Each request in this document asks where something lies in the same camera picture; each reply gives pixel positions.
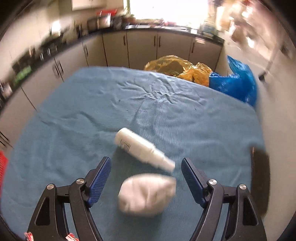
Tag yellow plastic bag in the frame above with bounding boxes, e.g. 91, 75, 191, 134
144, 55, 213, 87

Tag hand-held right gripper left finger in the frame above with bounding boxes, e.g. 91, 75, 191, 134
27, 156, 112, 241

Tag silver rice cooker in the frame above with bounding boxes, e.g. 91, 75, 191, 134
87, 17, 111, 32

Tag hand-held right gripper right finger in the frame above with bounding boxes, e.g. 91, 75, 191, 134
181, 157, 266, 241

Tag blue plastic bag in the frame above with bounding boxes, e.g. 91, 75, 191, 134
209, 56, 258, 107

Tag cream base cabinets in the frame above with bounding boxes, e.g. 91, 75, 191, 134
0, 30, 225, 151

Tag red plastic basket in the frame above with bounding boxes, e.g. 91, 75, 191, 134
0, 150, 9, 188

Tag hanging plastic bags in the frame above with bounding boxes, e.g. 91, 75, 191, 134
217, 0, 273, 49

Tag black kitchen counter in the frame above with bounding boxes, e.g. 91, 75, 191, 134
0, 24, 225, 107

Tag blue tablecloth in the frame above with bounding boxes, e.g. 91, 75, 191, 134
1, 66, 266, 241

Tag bright window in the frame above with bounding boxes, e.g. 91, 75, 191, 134
128, 0, 208, 25

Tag black cable with plug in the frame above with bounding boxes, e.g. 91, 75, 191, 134
258, 45, 287, 81

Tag white spray bottle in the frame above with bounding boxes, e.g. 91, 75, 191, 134
114, 127, 176, 172

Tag dark smartphone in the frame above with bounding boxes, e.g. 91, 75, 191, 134
250, 146, 270, 217

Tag green cloth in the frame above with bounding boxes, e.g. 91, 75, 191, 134
13, 66, 31, 85

